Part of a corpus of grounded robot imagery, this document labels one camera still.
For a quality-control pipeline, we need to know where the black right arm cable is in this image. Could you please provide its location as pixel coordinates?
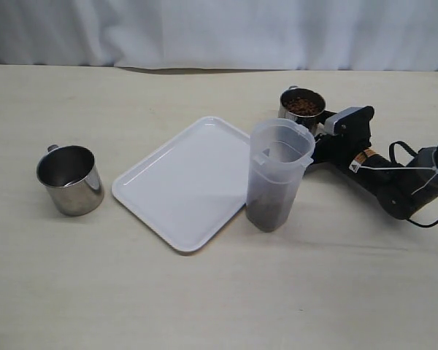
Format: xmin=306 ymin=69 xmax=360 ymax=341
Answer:
xmin=388 ymin=141 xmax=438 ymax=228

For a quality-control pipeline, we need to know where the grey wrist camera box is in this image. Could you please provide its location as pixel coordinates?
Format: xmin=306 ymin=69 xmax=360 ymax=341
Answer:
xmin=323 ymin=106 xmax=362 ymax=136

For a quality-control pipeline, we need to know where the translucent plastic pitcher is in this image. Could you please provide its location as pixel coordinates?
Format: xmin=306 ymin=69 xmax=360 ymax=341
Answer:
xmin=246 ymin=118 xmax=315 ymax=232

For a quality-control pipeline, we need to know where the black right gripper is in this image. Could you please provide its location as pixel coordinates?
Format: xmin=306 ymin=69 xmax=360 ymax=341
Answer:
xmin=312 ymin=106 xmax=378 ymax=171

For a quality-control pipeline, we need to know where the steel mug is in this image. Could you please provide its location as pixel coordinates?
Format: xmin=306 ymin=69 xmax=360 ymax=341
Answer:
xmin=278 ymin=85 xmax=326 ymax=135
xmin=36 ymin=144 xmax=104 ymax=217

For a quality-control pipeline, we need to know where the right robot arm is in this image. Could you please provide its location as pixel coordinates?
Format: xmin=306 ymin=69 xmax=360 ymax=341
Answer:
xmin=312 ymin=106 xmax=438 ymax=220

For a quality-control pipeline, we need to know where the white curtain backdrop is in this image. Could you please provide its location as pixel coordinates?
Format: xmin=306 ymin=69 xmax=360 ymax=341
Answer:
xmin=0 ymin=1 xmax=438 ymax=71

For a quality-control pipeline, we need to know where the white plastic tray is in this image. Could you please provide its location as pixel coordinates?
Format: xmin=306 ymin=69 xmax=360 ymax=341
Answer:
xmin=112 ymin=116 xmax=250 ymax=253

